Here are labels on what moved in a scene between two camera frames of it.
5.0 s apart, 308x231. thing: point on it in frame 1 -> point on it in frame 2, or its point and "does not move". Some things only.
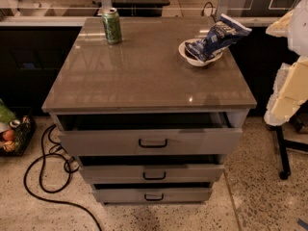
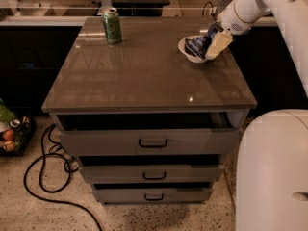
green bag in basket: (6, 115) does not move
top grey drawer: (147, 134) does not move
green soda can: (112, 25) does not move
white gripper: (299, 28) -> (231, 22)
